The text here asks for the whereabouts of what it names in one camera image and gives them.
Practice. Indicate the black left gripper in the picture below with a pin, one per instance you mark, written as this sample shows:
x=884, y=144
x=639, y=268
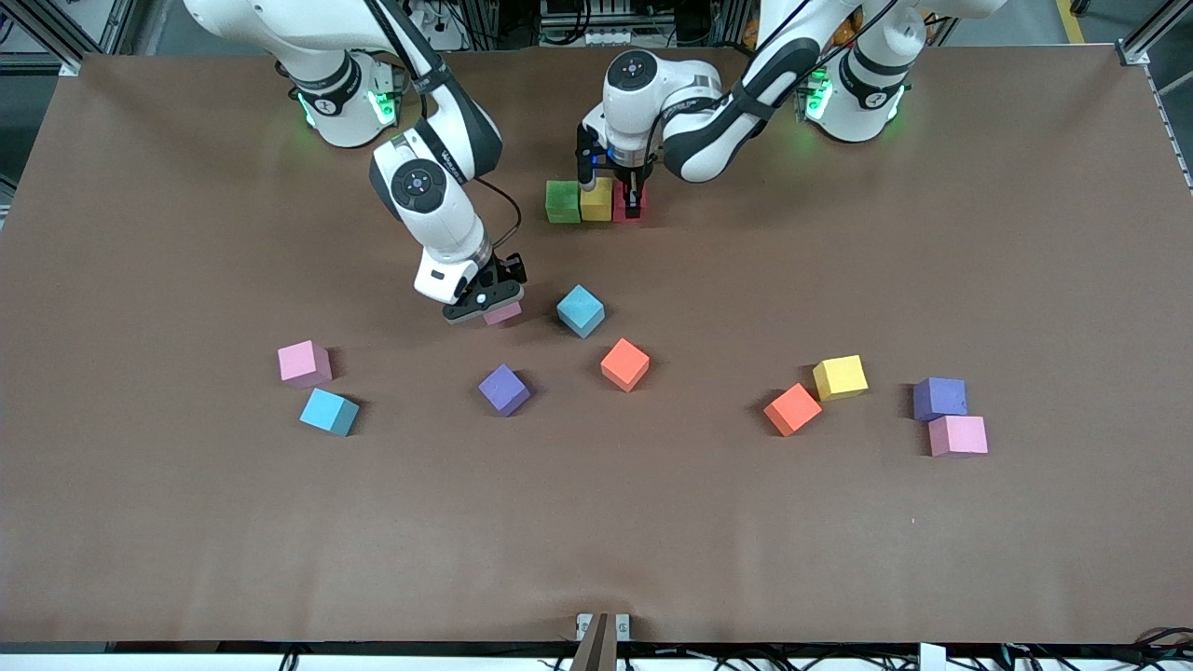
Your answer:
x=633, y=184

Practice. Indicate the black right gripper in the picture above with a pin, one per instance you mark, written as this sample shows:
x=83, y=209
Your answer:
x=504, y=273

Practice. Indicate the pink foam cube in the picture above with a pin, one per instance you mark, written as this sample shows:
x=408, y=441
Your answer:
x=958, y=435
x=504, y=315
x=305, y=363

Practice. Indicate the red foam cube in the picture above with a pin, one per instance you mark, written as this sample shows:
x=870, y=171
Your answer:
x=618, y=213

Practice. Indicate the yellow foam cube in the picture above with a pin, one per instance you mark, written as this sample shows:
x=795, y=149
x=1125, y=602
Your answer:
x=840, y=377
x=597, y=203

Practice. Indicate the green foam cube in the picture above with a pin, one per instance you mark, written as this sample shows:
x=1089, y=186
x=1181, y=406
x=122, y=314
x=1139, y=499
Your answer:
x=562, y=201

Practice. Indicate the blue foam cube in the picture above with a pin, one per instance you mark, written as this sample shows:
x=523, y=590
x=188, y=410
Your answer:
x=328, y=412
x=581, y=310

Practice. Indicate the orange foam cube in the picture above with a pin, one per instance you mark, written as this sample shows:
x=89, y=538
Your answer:
x=624, y=364
x=792, y=409

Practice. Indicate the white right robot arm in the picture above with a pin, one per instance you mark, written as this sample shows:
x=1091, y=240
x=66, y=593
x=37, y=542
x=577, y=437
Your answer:
x=419, y=186

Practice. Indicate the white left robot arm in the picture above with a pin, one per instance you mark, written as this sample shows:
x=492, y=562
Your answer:
x=634, y=75

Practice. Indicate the purple foam cube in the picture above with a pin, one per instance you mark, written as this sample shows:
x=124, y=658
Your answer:
x=939, y=398
x=504, y=390

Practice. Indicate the small white power strip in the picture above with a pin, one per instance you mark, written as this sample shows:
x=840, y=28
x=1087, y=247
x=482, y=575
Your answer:
x=608, y=37

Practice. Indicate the brown table cover sheet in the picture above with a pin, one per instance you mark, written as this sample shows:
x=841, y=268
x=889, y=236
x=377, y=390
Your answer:
x=596, y=522

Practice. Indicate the white power strip with plugs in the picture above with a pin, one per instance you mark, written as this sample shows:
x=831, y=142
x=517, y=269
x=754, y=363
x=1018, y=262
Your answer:
x=447, y=37

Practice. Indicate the orange packets pile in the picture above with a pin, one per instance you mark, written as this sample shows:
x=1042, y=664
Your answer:
x=843, y=33

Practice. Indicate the silver metal bracket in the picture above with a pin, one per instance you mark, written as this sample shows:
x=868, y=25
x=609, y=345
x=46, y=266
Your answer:
x=624, y=626

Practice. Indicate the brown camera post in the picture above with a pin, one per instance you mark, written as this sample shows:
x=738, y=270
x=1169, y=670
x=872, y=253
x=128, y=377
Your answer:
x=596, y=652

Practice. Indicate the aluminium frame profile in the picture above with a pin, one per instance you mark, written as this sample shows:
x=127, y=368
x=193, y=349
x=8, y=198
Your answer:
x=65, y=42
x=1151, y=33

